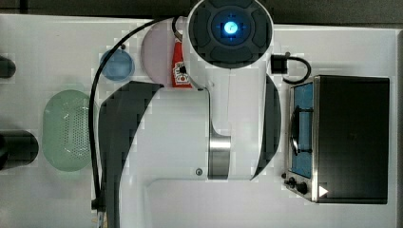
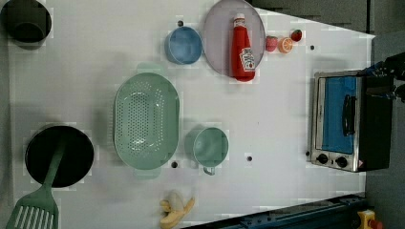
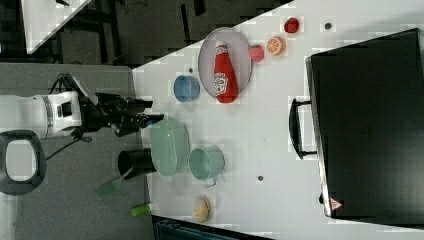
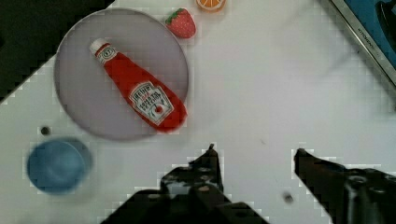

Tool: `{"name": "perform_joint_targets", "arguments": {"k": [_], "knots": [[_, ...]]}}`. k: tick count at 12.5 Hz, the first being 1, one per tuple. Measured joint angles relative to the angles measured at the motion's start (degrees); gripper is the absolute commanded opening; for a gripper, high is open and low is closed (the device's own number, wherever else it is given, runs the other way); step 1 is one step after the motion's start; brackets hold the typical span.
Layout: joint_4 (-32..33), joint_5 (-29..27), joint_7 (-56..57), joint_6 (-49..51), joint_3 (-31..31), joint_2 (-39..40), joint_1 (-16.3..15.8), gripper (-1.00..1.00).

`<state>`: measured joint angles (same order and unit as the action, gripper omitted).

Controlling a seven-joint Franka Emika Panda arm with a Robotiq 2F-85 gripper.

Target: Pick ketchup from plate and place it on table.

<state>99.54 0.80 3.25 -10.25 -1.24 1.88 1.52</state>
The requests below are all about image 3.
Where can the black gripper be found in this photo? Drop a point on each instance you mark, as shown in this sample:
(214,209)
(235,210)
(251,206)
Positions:
(114,111)

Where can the red ketchup bottle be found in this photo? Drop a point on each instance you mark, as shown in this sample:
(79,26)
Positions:
(225,82)

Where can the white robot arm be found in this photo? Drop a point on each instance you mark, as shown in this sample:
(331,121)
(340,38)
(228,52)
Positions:
(26,121)

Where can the green oval colander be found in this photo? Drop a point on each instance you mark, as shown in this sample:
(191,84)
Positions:
(170,146)

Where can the black utensil holder cylinder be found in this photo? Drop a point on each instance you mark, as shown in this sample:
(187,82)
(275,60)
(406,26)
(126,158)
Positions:
(136,162)

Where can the blue cup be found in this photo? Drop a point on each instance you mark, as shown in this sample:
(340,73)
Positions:
(186,88)

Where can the green slotted spatula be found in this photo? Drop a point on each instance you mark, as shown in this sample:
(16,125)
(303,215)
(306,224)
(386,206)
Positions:
(111,187)

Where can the green marker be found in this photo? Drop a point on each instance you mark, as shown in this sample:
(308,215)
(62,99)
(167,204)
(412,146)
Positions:
(140,210)

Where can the peeled banana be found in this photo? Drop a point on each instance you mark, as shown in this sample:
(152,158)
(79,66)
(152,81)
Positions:
(202,209)

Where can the blue crate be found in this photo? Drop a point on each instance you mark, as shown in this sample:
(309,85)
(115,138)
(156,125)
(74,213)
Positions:
(171,229)

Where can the pink strawberry toy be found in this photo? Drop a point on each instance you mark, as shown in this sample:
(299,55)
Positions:
(256,53)

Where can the white side table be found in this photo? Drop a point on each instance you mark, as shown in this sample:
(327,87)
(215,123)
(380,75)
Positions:
(43,18)

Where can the orange slice toy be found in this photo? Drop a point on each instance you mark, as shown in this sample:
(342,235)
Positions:
(276,46)

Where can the red strawberry toy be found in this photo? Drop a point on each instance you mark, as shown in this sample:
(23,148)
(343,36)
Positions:
(292,25)

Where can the black toaster oven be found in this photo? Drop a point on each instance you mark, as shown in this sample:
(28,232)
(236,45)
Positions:
(367,110)

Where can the green mug with handle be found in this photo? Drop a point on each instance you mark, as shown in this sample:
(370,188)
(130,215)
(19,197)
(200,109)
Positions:
(206,164)

